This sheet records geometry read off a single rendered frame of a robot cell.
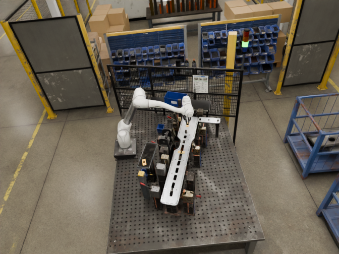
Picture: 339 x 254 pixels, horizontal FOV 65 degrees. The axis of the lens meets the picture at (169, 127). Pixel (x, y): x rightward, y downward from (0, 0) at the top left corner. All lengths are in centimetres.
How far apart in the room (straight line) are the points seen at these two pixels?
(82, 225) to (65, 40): 296
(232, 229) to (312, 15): 377
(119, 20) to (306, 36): 448
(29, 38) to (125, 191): 311
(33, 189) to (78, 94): 194
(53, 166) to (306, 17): 495
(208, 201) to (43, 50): 370
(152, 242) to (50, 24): 365
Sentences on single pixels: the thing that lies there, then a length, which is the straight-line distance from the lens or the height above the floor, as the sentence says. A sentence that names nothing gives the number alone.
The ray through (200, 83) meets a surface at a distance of 373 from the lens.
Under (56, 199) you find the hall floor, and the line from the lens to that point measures 452.
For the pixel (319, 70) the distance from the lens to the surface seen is 604.
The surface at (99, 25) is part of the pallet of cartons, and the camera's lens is 723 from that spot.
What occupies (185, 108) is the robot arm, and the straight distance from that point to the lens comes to 308.
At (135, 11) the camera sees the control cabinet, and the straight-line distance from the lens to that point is 968.
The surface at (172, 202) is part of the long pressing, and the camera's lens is 280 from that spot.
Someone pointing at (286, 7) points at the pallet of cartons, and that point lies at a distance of 625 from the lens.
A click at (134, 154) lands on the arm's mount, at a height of 78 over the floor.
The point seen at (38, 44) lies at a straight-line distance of 516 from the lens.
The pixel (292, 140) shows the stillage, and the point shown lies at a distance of 471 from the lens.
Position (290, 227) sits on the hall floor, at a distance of 397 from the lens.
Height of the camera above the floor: 339
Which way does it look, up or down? 43 degrees down
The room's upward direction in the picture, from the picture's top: 7 degrees counter-clockwise
